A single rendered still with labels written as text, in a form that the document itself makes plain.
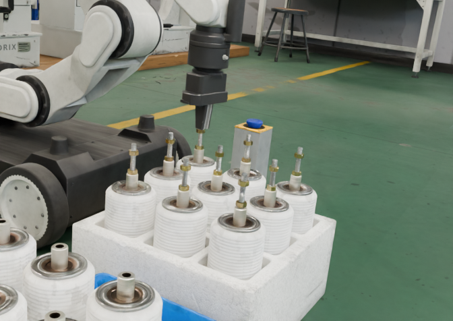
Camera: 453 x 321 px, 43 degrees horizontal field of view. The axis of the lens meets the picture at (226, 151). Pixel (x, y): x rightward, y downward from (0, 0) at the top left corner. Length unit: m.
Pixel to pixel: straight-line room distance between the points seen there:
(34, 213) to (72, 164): 0.14
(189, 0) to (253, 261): 0.54
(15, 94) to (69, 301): 0.92
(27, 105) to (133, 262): 0.69
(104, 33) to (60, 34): 2.38
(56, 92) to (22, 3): 1.84
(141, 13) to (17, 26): 2.00
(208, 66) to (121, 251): 0.42
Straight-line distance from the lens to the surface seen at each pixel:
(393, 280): 1.47
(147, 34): 1.45
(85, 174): 1.42
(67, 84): 1.57
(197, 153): 1.28
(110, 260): 1.10
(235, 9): 1.20
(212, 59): 1.20
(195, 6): 1.19
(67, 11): 3.73
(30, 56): 3.39
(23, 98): 1.62
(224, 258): 0.98
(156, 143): 1.65
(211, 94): 1.23
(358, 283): 1.42
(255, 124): 1.39
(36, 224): 1.41
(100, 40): 1.42
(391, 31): 6.10
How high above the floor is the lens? 0.65
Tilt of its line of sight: 16 degrees down
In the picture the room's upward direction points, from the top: 6 degrees clockwise
